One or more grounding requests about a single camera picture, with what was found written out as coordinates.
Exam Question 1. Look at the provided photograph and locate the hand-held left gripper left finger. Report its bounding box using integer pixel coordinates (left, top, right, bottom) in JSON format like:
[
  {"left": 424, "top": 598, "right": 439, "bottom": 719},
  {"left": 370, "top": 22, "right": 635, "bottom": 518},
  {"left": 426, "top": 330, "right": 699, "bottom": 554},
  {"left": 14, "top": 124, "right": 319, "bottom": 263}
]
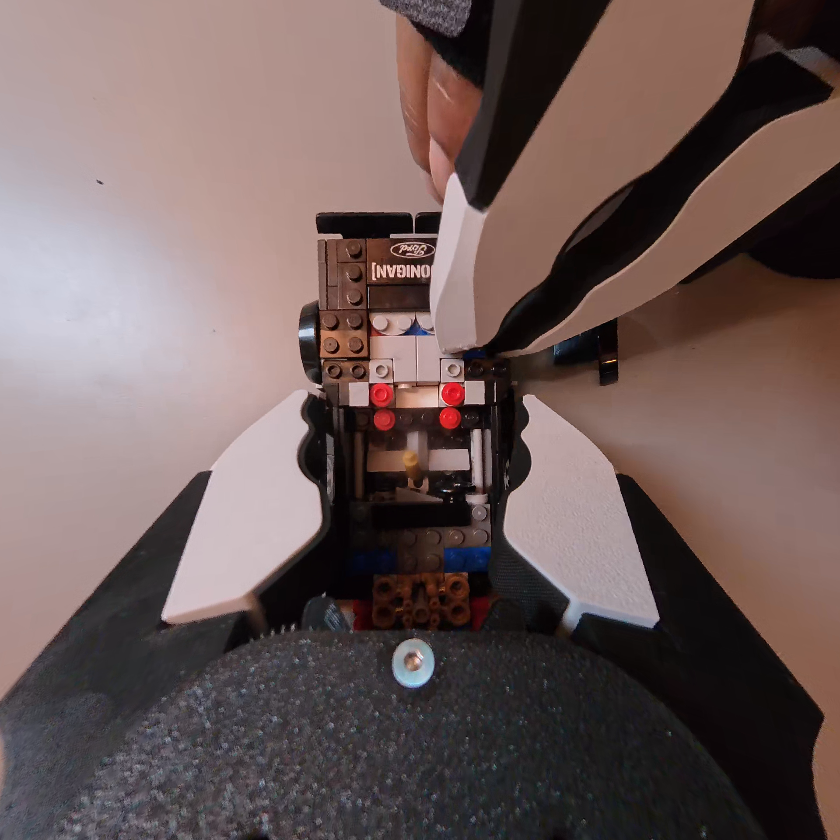
[{"left": 160, "top": 390, "right": 342, "bottom": 626}]

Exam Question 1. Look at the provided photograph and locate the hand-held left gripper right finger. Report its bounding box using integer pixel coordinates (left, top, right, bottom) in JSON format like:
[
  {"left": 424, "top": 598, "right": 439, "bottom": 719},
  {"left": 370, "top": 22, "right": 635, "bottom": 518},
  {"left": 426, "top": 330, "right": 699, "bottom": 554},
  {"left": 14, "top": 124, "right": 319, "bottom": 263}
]
[{"left": 489, "top": 394, "right": 660, "bottom": 634}]

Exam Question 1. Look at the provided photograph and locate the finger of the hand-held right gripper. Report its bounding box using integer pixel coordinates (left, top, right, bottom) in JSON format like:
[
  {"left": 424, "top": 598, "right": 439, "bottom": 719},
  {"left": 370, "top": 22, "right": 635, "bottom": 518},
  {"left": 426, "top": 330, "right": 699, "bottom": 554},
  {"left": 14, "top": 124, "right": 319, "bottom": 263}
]
[
  {"left": 491, "top": 51, "right": 840, "bottom": 360},
  {"left": 428, "top": 0, "right": 757, "bottom": 352}
]

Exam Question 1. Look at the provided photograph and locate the black wheel arch brick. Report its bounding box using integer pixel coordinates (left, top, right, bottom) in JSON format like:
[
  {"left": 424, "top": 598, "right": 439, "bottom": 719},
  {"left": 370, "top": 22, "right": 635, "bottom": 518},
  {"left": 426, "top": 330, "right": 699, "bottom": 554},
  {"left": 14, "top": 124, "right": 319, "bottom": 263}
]
[{"left": 553, "top": 318, "right": 620, "bottom": 387}]

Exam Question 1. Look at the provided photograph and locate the black toy brick car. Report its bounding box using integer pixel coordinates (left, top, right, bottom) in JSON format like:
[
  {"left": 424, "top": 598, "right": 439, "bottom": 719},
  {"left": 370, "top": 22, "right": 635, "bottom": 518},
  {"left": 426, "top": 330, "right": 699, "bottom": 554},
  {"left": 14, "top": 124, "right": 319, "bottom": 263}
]
[{"left": 298, "top": 211, "right": 521, "bottom": 632}]

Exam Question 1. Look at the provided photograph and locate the person's right forearm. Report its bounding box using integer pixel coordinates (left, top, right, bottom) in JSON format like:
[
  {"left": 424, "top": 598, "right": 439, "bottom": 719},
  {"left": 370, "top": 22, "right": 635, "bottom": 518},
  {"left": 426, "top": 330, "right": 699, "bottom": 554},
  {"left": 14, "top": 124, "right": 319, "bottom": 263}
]
[{"left": 679, "top": 177, "right": 840, "bottom": 284}]

